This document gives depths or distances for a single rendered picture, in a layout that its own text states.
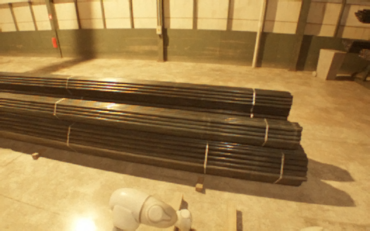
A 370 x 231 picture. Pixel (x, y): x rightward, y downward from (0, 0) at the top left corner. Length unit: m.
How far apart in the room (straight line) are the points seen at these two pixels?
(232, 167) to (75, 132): 2.23
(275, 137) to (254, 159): 0.35
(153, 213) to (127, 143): 1.86
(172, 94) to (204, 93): 0.46
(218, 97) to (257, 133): 0.72
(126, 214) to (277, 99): 2.27
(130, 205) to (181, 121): 1.55
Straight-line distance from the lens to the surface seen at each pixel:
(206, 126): 2.31
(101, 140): 2.84
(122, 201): 0.98
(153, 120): 2.43
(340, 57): 8.90
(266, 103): 2.69
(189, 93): 2.66
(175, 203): 2.26
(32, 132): 3.70
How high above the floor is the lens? 1.89
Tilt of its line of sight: 27 degrees down
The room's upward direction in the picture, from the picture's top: 1 degrees clockwise
